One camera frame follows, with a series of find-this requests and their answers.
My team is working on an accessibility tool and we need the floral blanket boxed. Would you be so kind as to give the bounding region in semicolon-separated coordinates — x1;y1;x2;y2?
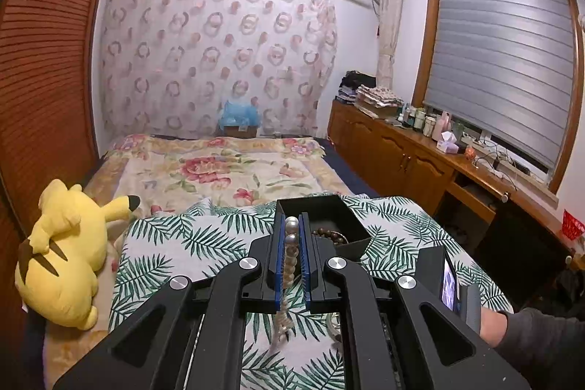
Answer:
43;133;354;390

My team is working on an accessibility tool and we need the person's right forearm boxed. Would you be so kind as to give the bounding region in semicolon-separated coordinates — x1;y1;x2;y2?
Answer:
480;305;585;378

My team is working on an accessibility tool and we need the red paper bag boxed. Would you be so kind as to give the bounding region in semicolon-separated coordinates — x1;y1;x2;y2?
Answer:
559;209;585;241

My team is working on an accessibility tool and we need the stack of dark clothes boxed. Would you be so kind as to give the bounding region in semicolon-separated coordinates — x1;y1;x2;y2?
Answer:
337;70;376;104

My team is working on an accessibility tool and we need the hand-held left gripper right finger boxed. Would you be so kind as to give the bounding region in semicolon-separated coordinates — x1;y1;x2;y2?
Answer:
299;213;532;390

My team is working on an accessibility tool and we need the pink tissue box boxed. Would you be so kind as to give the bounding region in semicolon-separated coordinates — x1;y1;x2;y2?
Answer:
435;130;460;154

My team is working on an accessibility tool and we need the yellow plush toy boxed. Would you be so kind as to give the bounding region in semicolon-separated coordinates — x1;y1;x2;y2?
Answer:
15;178;141;330

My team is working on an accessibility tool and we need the black jewelry box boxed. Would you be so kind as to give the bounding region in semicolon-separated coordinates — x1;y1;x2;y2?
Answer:
275;194;372;259

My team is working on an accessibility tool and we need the green leaf print cloth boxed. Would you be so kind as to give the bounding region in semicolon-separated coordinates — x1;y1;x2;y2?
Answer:
109;193;516;390

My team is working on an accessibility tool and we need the beige tied curtain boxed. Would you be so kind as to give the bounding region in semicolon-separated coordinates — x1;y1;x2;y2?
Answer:
377;0;407;93

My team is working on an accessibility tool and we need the cardboard box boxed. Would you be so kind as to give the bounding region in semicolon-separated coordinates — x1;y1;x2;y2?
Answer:
222;125;259;139

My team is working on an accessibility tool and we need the group of bottles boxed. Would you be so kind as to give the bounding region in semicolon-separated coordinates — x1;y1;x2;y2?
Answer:
397;103;467;141

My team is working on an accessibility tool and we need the pearl necklace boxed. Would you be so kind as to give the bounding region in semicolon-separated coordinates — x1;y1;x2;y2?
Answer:
271;215;301;347

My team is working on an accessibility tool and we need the stack of patterned cloths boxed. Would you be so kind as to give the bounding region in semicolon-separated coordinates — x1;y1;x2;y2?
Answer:
354;84;405;120

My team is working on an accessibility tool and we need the silver chain bracelet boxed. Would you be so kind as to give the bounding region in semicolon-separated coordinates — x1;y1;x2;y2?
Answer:
326;314;344;346

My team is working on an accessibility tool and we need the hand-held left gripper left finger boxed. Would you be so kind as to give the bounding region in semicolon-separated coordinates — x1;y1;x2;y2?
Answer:
52;213;287;390

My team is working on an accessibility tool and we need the wooden louvered wardrobe door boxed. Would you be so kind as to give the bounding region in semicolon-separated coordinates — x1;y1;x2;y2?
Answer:
0;0;127;390

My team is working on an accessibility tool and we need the circle patterned curtain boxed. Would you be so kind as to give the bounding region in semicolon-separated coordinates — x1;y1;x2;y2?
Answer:
101;0;340;140

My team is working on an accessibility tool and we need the navy bed sheet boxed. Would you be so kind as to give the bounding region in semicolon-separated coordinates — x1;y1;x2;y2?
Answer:
314;136;381;199

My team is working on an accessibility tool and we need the blue plastic bag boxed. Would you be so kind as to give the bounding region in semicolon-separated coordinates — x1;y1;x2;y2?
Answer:
218;99;261;130

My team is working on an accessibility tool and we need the wooden cabinet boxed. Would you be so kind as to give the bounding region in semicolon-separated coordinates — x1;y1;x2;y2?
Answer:
326;98;570;245

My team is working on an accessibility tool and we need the power strip with cables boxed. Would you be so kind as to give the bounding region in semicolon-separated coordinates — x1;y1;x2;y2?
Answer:
461;133;551;186

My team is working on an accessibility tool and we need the grey window blind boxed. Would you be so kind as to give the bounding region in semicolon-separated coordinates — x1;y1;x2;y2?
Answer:
423;0;575;186

